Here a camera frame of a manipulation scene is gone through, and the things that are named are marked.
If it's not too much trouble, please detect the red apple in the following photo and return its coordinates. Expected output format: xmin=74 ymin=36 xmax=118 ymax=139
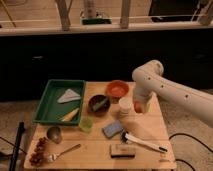
xmin=134 ymin=101 xmax=143 ymax=113

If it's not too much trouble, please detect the small green cup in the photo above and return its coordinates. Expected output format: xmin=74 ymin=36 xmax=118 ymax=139
xmin=79 ymin=117 xmax=93 ymax=133

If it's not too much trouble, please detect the silver metal cup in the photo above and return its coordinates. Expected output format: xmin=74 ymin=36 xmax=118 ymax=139
xmin=47 ymin=126 xmax=62 ymax=144

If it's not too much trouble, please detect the green item in bowl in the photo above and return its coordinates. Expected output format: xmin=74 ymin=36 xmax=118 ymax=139
xmin=92 ymin=97 xmax=108 ymax=111

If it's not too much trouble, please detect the white paper cup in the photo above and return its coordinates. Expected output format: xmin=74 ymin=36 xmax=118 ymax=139
xmin=118 ymin=97 xmax=133 ymax=115

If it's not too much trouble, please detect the blue sponge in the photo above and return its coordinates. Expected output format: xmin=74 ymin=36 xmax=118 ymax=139
xmin=102 ymin=121 xmax=123 ymax=138

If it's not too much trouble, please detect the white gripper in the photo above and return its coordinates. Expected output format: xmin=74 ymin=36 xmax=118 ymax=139
xmin=133 ymin=84 xmax=152 ymax=113

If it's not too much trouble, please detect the brown rectangular block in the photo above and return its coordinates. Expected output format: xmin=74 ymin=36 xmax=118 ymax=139
xmin=110 ymin=144 xmax=136 ymax=158

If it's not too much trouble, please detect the black pole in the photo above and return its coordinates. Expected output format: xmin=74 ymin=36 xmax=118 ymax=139
xmin=9 ymin=122 xmax=25 ymax=171

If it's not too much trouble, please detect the black cable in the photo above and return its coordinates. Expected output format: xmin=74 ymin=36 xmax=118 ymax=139
xmin=168 ymin=132 xmax=213 ymax=171

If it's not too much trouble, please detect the orange bowl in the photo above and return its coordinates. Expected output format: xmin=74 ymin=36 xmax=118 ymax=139
xmin=106 ymin=80 xmax=129 ymax=98

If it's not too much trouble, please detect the grey folded cloth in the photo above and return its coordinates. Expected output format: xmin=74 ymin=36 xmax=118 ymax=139
xmin=57 ymin=89 xmax=81 ymax=104

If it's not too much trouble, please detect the red grape bunch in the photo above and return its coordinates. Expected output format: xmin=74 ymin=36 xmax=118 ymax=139
xmin=29 ymin=137 xmax=47 ymax=167

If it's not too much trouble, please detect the green plastic tray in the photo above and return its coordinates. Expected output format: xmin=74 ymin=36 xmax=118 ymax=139
xmin=33 ymin=79 xmax=86 ymax=126

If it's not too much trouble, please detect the silver fork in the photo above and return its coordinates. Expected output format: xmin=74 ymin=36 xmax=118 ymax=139
xmin=46 ymin=144 xmax=81 ymax=163

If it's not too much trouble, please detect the dark brown bowl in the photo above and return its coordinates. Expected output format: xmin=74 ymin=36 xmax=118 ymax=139
xmin=88 ymin=95 xmax=111 ymax=116

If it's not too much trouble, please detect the green base object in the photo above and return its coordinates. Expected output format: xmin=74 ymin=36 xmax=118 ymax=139
xmin=81 ymin=18 xmax=112 ymax=25

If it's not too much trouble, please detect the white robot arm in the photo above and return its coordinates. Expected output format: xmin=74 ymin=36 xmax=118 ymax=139
xmin=132 ymin=60 xmax=213 ymax=128

